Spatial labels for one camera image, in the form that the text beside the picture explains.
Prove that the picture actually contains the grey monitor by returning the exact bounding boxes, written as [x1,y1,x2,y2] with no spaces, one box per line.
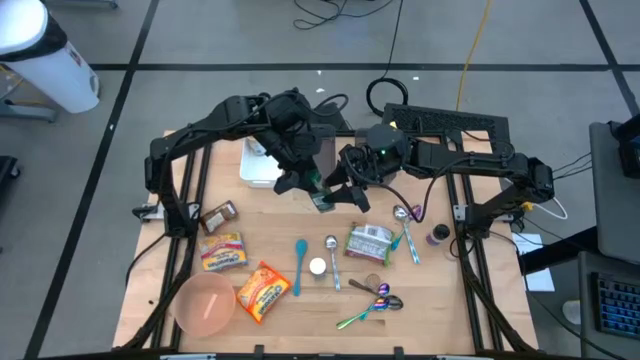
[588,122,640,266]

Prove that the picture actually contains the purple jar black lid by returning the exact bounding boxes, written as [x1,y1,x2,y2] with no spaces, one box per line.
[425,223,451,248]

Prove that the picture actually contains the silver spoon patterned handle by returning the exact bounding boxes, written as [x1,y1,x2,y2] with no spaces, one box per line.
[324,234,343,293]
[392,204,422,265]

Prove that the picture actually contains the white round cap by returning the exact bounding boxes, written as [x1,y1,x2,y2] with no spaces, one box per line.
[308,256,328,281]

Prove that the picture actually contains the white computer mouse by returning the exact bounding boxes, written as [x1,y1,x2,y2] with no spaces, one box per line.
[562,298,584,326]

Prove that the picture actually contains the white plastic bin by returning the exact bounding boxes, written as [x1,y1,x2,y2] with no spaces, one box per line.
[238,137,286,190]

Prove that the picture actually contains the yellow blue Maruchan ramen packet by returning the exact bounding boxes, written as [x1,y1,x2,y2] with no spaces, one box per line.
[198,231,250,274]

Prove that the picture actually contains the black computer box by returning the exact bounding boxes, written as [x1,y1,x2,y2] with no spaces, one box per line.
[612,113,640,180]

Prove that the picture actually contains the rainbow iridescent spoon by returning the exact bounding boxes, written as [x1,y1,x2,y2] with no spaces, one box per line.
[336,297,392,330]

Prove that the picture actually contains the green-lidded spice jar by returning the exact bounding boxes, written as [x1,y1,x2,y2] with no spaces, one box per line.
[307,169,337,215]

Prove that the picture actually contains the black perforated metal case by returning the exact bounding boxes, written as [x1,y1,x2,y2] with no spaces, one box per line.
[380,102,511,151]

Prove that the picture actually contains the pink translucent bowl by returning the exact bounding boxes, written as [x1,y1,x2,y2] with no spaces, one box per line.
[172,271,237,338]

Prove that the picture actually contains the teal plastic spoon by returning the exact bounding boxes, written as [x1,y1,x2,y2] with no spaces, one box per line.
[292,238,310,298]

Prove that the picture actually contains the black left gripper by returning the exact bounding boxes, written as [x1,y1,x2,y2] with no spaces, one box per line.
[267,124,324,196]

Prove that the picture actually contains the white trash can black bag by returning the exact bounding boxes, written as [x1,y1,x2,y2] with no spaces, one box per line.
[0,0,101,115]

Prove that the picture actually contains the orange Maruchan ramen packet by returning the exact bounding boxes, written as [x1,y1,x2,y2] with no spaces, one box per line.
[235,260,294,325]

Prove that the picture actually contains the white paper sheet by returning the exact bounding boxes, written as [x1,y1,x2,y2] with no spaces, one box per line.
[512,232,556,294]

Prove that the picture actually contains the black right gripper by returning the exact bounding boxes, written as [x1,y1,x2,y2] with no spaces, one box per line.
[324,144,399,214]

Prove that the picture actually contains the dark purple spoon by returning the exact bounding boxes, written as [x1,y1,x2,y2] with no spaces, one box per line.
[348,278,391,297]

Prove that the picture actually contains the grey desk foot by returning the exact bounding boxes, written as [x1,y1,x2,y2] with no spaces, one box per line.
[0,97,57,124]

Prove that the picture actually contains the lime chili shrimp ramen packet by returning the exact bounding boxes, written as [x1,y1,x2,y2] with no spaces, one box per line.
[343,222,396,267]

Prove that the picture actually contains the yellow hanging cable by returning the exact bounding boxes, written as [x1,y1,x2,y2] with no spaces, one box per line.
[454,0,495,112]

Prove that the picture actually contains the black coiled floor cable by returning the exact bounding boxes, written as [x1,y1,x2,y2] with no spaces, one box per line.
[365,0,410,119]

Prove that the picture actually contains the backlit keyboard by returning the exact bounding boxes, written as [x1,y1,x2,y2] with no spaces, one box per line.
[592,272,640,341]

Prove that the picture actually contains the brown snack packet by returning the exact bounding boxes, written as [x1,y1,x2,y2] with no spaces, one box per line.
[199,199,240,236]

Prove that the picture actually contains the purple iridescent spoon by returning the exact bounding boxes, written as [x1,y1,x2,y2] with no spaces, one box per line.
[389,203,425,252]

